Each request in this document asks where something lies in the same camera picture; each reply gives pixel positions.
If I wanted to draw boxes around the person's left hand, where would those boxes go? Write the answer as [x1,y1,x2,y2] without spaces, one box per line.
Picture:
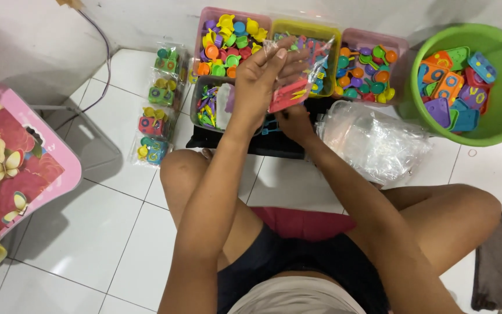
[232,37,311,130]

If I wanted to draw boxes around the person's right hand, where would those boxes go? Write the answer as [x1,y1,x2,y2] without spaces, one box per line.
[275,104,320,147]

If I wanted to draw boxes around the clear plastic bag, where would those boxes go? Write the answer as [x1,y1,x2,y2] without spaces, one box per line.
[262,36,336,115]

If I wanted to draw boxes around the red toy tray piece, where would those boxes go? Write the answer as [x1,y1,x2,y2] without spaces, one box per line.
[268,80,311,114]

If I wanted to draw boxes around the black cloth mat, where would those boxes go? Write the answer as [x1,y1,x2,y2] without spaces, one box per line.
[185,97,336,160]

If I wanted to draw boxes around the grey box of toy cutlery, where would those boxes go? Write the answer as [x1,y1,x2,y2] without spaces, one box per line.
[189,74,239,132]

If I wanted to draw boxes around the yellow box of toy utensils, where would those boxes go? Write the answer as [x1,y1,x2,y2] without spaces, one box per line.
[269,19,343,98]

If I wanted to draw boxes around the pile of empty clear bags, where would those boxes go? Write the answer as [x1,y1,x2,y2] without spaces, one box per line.
[315,100,433,185]

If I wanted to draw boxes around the pink box of toy cups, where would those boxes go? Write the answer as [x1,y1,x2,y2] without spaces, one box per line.
[193,6,273,79]

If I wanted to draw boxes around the pink box of toy pans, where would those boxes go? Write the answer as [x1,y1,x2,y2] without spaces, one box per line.
[335,28,410,106]

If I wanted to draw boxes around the person's left leg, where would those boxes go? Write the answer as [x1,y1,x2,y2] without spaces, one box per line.
[159,148,266,272]

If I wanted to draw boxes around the person's leg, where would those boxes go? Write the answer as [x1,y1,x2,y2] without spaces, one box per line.
[346,183,502,277]
[159,148,266,272]

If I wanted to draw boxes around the packed toy set bag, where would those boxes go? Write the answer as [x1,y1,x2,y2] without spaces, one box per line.
[130,133,174,169]
[147,72,187,108]
[152,42,190,76]
[137,104,177,138]

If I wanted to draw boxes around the black shorts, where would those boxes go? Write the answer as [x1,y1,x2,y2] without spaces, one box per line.
[216,222,392,314]

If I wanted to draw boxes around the heap of toy stove pieces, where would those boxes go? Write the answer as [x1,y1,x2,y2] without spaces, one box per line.
[417,46,498,133]

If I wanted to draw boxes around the beige shirt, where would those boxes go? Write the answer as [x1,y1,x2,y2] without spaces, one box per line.
[227,275,367,314]

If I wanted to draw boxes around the person's right leg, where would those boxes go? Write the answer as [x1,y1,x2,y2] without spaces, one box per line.
[346,183,502,277]

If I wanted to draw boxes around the pink floral small table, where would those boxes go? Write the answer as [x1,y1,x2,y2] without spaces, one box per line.
[0,84,83,246]

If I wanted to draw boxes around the purple cable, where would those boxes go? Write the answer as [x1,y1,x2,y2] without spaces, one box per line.
[54,8,112,132]

